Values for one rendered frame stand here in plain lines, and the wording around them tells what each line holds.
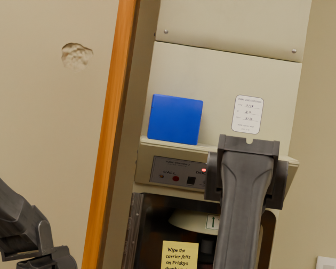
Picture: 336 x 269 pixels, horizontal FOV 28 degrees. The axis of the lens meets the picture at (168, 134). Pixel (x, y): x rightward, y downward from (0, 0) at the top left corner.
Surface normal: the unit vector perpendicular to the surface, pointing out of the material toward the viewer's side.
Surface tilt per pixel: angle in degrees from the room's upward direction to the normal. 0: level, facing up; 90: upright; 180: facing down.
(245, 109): 90
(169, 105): 90
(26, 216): 72
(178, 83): 90
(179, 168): 135
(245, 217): 56
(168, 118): 90
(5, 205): 67
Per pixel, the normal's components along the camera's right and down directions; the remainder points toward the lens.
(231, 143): -0.05, -0.52
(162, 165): -0.07, 0.74
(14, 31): 0.04, 0.06
